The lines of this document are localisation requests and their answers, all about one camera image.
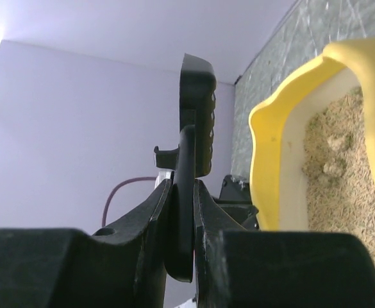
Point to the black slotted litter scoop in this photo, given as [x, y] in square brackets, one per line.
[190, 160]

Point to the yellow litter box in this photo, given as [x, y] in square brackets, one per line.
[277, 183]

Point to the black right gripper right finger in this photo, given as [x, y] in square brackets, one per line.
[236, 267]

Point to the cat litter pellets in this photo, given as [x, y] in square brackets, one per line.
[341, 191]

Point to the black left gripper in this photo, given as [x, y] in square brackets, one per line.
[235, 200]

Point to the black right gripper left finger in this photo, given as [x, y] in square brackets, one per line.
[121, 265]

